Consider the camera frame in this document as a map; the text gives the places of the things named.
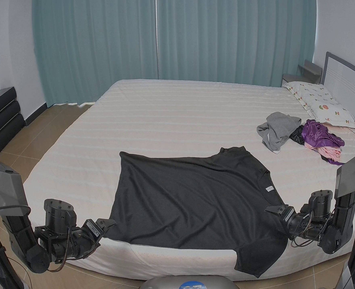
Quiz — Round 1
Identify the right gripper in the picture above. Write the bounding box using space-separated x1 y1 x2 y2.
265 206 304 237

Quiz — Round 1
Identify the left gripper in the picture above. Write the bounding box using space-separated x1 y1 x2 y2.
86 219 118 240

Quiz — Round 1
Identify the black T-shirt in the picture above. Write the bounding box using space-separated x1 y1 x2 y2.
110 146 289 279

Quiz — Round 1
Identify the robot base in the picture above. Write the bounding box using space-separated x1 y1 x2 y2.
141 276 238 289

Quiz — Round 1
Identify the bed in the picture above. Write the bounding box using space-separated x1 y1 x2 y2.
22 51 355 282

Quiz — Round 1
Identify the black shiny garment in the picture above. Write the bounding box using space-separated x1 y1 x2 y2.
290 125 306 146

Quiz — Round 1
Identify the pink garment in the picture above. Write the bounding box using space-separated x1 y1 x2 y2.
305 142 342 162

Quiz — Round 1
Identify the grey garment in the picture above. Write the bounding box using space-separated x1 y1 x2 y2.
257 112 302 155

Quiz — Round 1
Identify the purple satin garment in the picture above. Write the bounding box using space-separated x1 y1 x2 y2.
302 119 346 165

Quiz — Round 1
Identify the white printed pillow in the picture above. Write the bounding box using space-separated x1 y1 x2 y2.
283 81 355 129

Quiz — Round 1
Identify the grey bedside table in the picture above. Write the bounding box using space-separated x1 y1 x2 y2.
282 60 323 87

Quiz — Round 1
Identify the black chest of drawers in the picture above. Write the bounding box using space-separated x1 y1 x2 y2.
0 86 25 162

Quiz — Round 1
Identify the blue-green curtain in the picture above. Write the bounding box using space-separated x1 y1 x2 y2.
31 0 160 106
156 0 316 86

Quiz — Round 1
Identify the black cable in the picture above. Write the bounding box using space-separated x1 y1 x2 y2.
0 204 32 215

